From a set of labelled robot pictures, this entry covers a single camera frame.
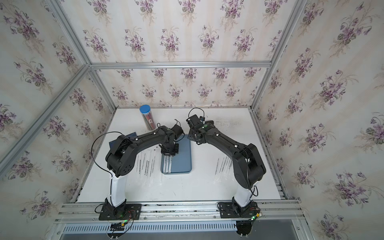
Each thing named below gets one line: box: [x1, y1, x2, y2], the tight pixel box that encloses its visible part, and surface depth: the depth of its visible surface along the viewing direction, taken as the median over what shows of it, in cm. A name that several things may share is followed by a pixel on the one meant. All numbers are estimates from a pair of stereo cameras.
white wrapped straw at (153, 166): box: [149, 148, 158, 185], surface depth 89 cm
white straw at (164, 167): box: [163, 155, 167, 173], surface depth 90 cm
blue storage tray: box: [160, 135, 192, 175], surface depth 90 cm
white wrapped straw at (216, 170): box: [213, 157, 220, 184], surface depth 88 cm
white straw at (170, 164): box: [168, 155, 173, 173], surface depth 90 cm
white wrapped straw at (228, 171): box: [224, 159, 233, 182], surface depth 88 cm
